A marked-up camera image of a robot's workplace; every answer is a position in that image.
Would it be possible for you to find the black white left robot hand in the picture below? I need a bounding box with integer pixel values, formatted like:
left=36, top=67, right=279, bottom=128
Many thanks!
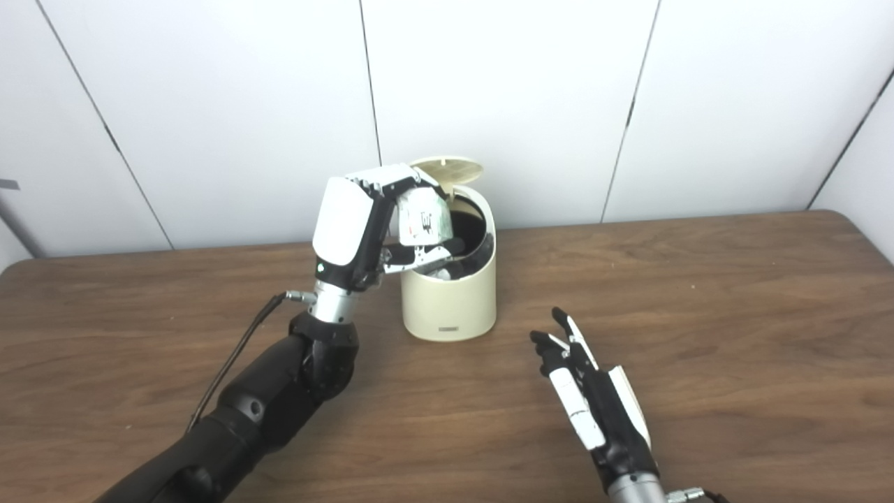
left=312, top=164, right=465, bottom=291

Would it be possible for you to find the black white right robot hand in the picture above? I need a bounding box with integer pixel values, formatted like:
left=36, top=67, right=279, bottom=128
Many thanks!
left=529, top=307, right=661, bottom=483

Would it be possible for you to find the white green milk carton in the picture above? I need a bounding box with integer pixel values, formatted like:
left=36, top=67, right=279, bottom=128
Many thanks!
left=398, top=189, right=453, bottom=247

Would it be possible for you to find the cream round bin lid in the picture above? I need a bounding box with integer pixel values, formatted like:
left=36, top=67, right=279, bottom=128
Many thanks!
left=409, top=156, right=484, bottom=201

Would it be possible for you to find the cream-colored round bin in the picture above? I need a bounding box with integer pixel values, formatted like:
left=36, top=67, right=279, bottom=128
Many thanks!
left=400, top=183, right=498, bottom=343

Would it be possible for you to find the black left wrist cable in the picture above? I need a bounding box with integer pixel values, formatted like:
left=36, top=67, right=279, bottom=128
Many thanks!
left=185, top=291, right=318, bottom=434

